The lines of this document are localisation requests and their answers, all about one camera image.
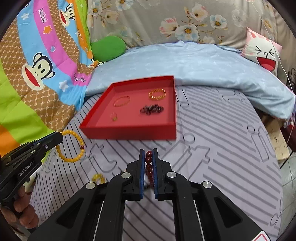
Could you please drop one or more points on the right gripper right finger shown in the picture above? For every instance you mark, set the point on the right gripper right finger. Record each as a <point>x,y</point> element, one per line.
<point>155,165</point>

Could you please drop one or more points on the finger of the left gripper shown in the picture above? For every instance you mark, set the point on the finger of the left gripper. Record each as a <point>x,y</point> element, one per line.
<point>49,141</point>

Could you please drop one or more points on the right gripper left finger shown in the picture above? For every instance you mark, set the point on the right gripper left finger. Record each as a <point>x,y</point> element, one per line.
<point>141,172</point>

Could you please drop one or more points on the person's left hand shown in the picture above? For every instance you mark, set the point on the person's left hand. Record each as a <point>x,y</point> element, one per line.
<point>28,218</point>

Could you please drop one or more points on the red shallow tray box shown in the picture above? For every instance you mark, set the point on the red shallow tray box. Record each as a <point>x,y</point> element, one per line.
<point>140,119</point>

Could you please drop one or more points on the wide gold cuff bangle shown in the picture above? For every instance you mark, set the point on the wide gold cuff bangle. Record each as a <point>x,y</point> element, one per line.
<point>157,94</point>

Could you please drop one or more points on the thin gold bangle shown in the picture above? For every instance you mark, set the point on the thin gold bangle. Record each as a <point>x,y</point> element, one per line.
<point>121,101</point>

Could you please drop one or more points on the grey striped bed cover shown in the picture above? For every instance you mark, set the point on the grey striped bed cover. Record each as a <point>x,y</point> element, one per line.
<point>220,138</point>

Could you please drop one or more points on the colourful monkey cartoon blanket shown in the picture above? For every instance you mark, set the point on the colourful monkey cartoon blanket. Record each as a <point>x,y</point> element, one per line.
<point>46,65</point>

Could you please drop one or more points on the light blue pillow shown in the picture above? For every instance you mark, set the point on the light blue pillow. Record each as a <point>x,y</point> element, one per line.
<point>198,64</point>

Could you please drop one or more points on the green plush cushion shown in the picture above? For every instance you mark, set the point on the green plush cushion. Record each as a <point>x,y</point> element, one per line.
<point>108,48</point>

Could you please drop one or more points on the grey floral pillow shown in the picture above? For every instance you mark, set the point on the grey floral pillow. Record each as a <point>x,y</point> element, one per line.
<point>141,23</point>

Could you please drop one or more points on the white pink bunny cushion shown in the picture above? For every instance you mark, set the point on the white pink bunny cushion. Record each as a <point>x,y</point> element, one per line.
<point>262,51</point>

